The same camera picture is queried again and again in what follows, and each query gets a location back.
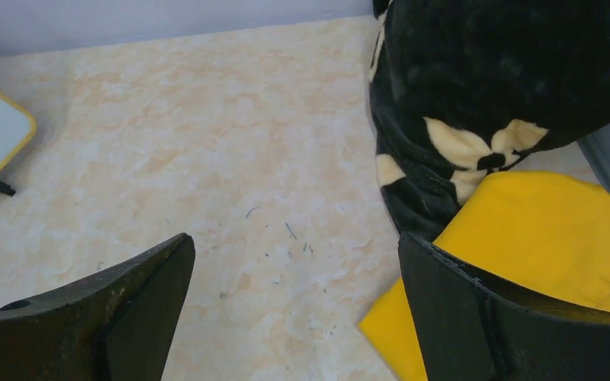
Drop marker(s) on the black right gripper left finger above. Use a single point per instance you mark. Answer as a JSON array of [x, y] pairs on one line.
[[117, 324]]

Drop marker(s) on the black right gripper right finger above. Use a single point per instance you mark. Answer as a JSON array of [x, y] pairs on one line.
[[474, 325]]

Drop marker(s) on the yellow cloth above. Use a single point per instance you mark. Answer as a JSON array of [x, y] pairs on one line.
[[541, 230]]

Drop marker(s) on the black floral pillow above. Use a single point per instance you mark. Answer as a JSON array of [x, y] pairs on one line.
[[459, 90]]

